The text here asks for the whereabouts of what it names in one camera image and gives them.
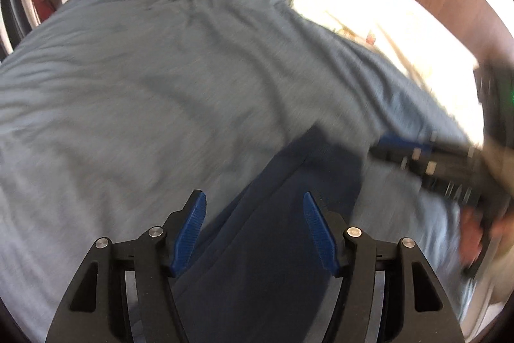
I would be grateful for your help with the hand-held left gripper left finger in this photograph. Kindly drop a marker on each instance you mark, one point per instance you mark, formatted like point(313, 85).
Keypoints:
point(189, 231)

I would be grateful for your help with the dark blue pants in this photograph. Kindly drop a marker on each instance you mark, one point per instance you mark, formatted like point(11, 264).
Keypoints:
point(257, 246)

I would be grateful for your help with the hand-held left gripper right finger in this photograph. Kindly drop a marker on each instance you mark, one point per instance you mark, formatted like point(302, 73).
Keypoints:
point(320, 232)

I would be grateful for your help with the grey-blue blanket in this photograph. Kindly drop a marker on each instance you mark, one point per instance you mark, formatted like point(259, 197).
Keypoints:
point(152, 86)

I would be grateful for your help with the white floral pillow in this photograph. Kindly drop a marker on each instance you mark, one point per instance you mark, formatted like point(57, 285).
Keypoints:
point(385, 21)

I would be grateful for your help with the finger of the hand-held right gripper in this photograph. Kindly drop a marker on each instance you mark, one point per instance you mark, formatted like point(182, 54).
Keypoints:
point(433, 178)
point(401, 143)

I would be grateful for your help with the person's right hand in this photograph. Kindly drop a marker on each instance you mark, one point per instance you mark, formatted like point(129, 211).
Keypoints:
point(470, 232)

